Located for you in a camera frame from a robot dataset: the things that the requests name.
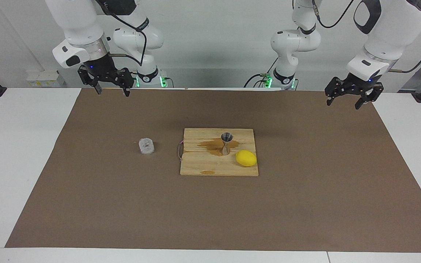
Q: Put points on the wooden cutting board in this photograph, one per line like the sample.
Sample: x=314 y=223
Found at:
x=214 y=166

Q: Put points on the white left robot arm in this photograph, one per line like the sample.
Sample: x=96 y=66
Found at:
x=294 y=40

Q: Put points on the white wall outlet box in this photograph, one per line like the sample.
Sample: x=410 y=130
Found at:
x=44 y=78

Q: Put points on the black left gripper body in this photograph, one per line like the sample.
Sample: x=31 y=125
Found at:
x=358 y=86

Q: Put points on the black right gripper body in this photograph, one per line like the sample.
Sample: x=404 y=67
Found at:
x=102 y=71

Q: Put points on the brown table mat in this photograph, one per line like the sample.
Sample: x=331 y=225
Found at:
x=122 y=204

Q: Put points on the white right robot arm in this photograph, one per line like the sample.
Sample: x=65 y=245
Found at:
x=79 y=22

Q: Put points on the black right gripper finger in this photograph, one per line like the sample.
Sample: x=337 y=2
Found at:
x=126 y=83
x=98 y=87

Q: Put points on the clear glass cup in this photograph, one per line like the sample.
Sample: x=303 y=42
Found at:
x=147 y=145

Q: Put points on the yellow lemon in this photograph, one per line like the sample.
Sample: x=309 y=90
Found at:
x=246 y=158

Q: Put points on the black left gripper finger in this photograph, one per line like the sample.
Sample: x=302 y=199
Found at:
x=333 y=91
x=373 y=94

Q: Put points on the steel double jigger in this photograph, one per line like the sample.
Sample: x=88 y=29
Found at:
x=226 y=140

